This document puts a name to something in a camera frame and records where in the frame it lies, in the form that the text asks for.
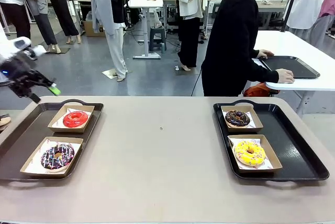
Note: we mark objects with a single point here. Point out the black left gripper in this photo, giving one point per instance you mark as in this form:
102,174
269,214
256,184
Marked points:
15,74

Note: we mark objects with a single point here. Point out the brown cardboard food box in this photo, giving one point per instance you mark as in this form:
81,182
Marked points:
274,156
47,174
56,128
243,129

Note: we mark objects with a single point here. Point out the red glazed donut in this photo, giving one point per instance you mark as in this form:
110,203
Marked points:
69,122

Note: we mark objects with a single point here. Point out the dark donut with striped icing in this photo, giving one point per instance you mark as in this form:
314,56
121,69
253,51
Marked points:
48,161

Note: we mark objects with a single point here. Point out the chocolate donut with sprinkles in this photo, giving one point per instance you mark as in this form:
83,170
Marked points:
231,120

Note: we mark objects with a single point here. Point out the yellow iced sprinkle donut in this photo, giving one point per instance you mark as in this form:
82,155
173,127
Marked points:
243,156

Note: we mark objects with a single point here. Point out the small black serving tray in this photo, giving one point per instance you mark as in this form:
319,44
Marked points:
293,67

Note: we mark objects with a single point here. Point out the person's left forearm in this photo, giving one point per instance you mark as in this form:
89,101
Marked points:
255,53

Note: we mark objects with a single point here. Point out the person's right forearm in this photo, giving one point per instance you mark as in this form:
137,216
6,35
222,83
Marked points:
264,71

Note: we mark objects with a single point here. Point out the person's left hand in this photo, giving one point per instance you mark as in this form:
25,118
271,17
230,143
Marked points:
265,53

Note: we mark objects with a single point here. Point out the person's right hand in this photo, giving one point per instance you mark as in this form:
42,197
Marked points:
285,76

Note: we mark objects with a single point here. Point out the mannequin in beige top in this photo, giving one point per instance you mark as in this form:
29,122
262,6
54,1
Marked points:
44,25

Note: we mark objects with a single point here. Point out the brown cardboard carton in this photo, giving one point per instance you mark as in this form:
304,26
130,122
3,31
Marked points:
91,29

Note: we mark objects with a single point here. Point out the figure in black wide trousers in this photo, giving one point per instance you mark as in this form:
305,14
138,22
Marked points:
65,12

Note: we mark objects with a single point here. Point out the mannequin in grey cardigan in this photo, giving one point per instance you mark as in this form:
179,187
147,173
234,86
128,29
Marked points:
115,46

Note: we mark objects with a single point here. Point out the dark grey plastic stool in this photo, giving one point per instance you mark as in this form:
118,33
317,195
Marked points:
157,38

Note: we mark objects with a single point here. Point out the clear plastic bag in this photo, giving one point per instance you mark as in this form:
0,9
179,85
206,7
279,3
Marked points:
158,21

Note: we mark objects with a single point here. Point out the white standing desk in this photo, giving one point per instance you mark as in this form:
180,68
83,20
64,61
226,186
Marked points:
146,2

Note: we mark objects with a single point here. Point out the person in black cardigan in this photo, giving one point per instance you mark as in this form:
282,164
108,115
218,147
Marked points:
230,38

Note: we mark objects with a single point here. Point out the orange bag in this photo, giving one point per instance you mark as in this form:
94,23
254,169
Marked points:
259,90

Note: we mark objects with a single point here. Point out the black stand pole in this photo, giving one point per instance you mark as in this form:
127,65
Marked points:
290,4

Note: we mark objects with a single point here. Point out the pink garment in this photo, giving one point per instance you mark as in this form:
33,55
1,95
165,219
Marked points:
328,4

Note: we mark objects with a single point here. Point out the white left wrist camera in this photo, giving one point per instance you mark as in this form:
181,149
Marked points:
39,50

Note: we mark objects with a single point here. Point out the dark mannequin base plate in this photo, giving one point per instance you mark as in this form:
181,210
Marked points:
62,50

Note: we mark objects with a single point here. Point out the beige mannequin base plate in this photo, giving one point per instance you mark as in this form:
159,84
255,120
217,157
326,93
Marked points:
111,73

